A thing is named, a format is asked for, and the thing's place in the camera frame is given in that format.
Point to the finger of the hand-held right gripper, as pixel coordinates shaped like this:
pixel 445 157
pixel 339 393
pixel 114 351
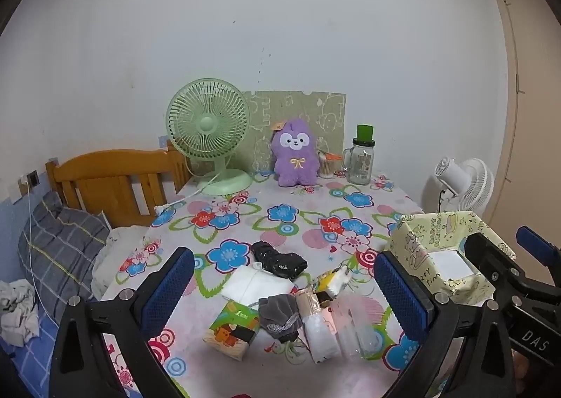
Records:
pixel 537 242
pixel 493 260

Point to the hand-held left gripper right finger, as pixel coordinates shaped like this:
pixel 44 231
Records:
pixel 401 293

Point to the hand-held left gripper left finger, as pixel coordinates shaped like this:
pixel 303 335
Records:
pixel 168 288

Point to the yellow cartoon print storage box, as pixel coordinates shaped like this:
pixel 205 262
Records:
pixel 412 249

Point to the clear plastic bag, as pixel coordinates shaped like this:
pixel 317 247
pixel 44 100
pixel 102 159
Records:
pixel 357 328

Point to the yellow cartoon print packet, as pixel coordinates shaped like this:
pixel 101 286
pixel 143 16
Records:
pixel 335 284

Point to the green tissue packet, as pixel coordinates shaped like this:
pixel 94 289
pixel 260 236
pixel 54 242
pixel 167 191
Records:
pixel 230 330

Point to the white cloth bundle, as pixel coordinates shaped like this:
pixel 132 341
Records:
pixel 254 286

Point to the black plastic bag roll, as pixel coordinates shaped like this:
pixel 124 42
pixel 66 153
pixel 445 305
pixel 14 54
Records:
pixel 278 260

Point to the grey sock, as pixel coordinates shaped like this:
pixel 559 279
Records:
pixel 280 314

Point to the person's right hand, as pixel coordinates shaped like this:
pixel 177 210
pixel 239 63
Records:
pixel 518 371

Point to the white pack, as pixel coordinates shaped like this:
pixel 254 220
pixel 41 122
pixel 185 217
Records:
pixel 451 265

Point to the white blanket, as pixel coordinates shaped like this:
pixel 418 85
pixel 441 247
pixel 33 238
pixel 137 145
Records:
pixel 118 253

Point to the white standing fan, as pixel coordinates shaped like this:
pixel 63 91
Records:
pixel 475 187

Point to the grey plaid pillow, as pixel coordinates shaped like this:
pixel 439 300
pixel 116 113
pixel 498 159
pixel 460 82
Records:
pixel 61 249

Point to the floral tablecloth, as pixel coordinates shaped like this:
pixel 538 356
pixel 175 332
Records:
pixel 263 222

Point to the wooden bed headboard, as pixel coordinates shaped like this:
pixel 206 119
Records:
pixel 101 179

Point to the glass mug jar green lid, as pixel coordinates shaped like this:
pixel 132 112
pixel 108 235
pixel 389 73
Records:
pixel 361 163

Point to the cotton swab jar orange lid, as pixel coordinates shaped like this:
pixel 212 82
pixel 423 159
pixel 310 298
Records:
pixel 328 168

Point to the beige door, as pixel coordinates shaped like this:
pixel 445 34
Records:
pixel 534 95

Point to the blue checked bedsheet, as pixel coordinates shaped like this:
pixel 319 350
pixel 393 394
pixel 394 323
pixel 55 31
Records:
pixel 37 363

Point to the crumpled white cloth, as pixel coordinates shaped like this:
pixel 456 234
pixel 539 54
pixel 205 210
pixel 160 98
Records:
pixel 17 314

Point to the purple plush toy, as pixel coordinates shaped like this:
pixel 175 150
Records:
pixel 296 161

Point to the green desk fan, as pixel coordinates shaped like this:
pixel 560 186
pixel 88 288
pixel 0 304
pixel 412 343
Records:
pixel 206 124

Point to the green cartoon print board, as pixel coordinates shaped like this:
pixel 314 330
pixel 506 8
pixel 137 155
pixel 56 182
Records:
pixel 307 111

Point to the wall socket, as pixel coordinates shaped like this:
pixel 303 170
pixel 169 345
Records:
pixel 33 179

